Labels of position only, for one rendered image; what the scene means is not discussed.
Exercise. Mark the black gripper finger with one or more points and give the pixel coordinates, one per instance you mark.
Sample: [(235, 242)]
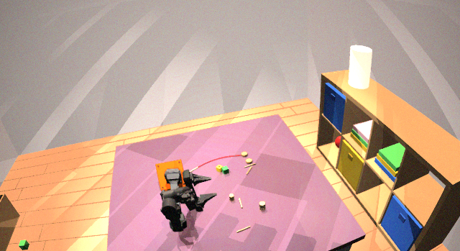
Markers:
[(205, 197), (196, 179)]

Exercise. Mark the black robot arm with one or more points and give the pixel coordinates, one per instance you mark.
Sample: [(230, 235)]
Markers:
[(170, 207)]

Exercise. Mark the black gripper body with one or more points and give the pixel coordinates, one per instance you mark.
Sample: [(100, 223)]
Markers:
[(188, 186)]

